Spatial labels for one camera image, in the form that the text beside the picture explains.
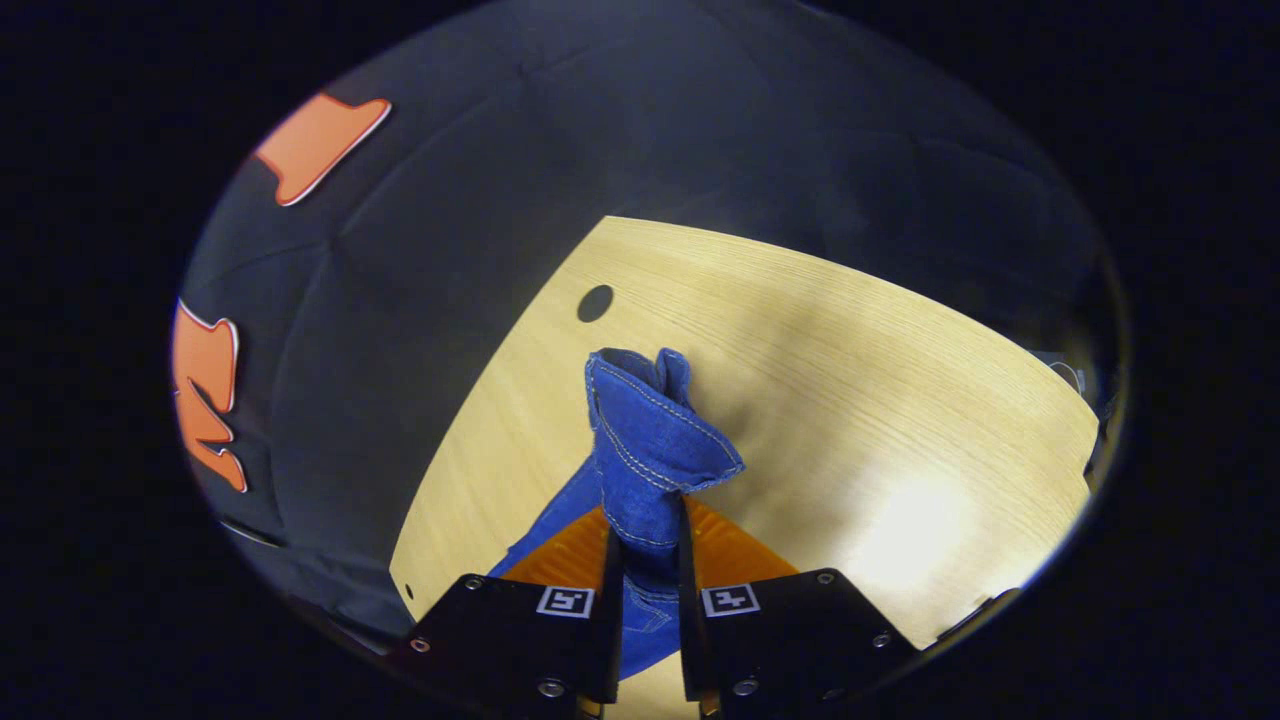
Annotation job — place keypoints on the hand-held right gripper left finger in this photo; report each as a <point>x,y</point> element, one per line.
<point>540,640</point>

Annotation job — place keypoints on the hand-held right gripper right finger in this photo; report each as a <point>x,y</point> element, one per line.
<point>790,640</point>

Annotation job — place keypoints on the blue denim jeans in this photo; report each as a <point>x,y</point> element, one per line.
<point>650,440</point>

